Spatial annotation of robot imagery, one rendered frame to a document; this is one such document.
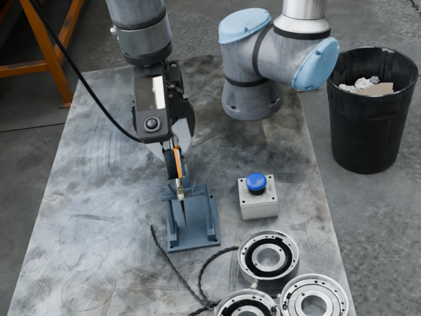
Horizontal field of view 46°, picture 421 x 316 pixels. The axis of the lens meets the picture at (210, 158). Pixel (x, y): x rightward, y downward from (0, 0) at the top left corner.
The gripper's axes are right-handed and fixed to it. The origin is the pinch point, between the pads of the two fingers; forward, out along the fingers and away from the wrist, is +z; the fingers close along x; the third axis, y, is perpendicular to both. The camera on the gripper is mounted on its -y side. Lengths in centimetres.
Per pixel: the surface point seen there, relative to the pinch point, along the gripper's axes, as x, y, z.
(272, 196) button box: -15.9, 1.8, 15.4
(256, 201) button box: -12.8, 1.2, 15.4
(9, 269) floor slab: 85, 61, 100
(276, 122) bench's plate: -20.9, 28.7, 19.9
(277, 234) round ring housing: -15.4, -6.2, 16.6
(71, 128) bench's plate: 30, 39, 20
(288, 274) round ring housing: -15.8, -15.0, 16.1
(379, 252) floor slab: -56, 44, 100
